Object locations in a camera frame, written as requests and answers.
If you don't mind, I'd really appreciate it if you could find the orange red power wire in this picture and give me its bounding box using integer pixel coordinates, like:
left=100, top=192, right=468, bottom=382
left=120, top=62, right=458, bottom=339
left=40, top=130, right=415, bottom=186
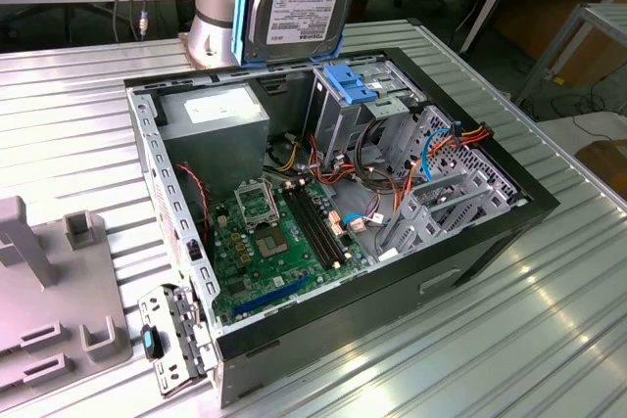
left=394, top=121, right=496, bottom=216

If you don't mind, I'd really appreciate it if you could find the hard disk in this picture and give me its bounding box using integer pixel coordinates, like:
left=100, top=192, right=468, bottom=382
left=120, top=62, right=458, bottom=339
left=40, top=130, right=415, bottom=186
left=232, top=0, right=368, bottom=70

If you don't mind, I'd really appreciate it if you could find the metal disk bay cage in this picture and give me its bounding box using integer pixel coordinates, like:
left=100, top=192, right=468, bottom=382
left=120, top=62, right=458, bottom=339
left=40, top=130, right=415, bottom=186
left=376, top=167, right=530, bottom=262

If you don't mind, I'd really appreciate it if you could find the black RAM slot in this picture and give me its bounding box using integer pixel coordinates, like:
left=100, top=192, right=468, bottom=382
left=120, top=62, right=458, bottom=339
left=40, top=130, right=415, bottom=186
left=298, top=188, right=339, bottom=265
left=304, top=186, right=345, bottom=263
left=292, top=189, right=333, bottom=267
left=286, top=191, right=327, bottom=268

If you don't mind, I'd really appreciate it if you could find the metal optical drive cage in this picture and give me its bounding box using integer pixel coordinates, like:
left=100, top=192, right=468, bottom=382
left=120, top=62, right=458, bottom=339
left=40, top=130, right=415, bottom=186
left=308, top=60, right=427, bottom=164

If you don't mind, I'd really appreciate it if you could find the metal socket cover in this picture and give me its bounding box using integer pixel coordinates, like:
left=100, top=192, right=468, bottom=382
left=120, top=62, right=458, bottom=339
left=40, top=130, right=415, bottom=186
left=233, top=181, right=281, bottom=230

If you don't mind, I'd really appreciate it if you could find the grey power supply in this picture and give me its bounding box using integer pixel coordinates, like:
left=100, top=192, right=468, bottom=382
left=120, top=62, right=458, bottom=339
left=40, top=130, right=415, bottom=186
left=156, top=83, right=271, bottom=194

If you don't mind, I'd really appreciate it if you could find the green motherboard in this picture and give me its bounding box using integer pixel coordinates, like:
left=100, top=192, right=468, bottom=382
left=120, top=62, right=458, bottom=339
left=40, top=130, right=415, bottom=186
left=210, top=177, right=373, bottom=326

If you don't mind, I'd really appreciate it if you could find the blue drive cage latch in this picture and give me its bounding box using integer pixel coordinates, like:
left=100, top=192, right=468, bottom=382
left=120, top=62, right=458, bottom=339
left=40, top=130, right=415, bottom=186
left=322, top=63, right=383, bottom=106

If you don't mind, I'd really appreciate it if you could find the blue expansion slot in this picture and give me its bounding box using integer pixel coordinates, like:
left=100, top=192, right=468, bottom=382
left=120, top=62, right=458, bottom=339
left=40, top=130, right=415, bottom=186
left=232, top=274, right=310, bottom=319

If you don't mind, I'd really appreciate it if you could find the black open PC case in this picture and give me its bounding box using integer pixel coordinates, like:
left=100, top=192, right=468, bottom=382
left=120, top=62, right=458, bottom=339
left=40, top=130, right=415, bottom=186
left=121, top=45, right=562, bottom=409

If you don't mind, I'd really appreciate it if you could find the black latch with blue tab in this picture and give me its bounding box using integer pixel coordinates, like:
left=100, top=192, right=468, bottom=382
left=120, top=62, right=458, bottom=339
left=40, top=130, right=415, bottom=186
left=140, top=323, right=166, bottom=359

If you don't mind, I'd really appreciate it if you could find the grey parts rack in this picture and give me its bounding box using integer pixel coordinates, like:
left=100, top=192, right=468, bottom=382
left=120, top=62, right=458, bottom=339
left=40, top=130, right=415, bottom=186
left=0, top=195, right=136, bottom=388

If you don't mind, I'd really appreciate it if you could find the small brown cardboard box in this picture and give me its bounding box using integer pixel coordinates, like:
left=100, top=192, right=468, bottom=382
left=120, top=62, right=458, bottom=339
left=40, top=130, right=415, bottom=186
left=575, top=140, right=627, bottom=189

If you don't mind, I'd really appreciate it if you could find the large brown cardboard box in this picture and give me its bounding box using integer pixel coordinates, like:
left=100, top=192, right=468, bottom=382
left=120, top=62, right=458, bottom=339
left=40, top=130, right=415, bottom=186
left=553, top=21, right=627, bottom=89

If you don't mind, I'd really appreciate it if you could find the orange yellow wire bundle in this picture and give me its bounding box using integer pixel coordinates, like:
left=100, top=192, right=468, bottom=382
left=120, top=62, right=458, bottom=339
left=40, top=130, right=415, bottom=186
left=264, top=133, right=359, bottom=189

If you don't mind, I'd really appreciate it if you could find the short light blue wire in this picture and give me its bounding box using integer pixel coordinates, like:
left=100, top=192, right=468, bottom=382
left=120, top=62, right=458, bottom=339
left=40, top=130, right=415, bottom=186
left=341, top=210, right=393, bottom=243

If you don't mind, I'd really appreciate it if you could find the black wire bundle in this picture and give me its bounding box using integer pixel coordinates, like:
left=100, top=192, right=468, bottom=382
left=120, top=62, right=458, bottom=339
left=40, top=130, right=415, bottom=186
left=355, top=118, right=417, bottom=194

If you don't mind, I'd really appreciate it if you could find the blue data wire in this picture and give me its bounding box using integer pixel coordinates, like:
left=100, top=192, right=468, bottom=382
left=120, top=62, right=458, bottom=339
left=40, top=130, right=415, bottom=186
left=419, top=127, right=455, bottom=184

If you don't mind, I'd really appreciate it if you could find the red black thin wire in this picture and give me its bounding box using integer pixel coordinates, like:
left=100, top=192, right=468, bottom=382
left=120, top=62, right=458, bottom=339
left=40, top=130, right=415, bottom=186
left=174, top=163, right=215, bottom=243

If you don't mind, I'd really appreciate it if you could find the metal slot bracket plate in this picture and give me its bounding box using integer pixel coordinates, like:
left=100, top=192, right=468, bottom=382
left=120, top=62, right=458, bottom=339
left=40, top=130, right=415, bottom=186
left=136, top=283, right=219, bottom=399

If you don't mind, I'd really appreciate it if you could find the silver metal frame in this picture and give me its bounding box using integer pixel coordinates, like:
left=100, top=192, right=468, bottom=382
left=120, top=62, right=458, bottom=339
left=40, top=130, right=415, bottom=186
left=513, top=1, right=627, bottom=120

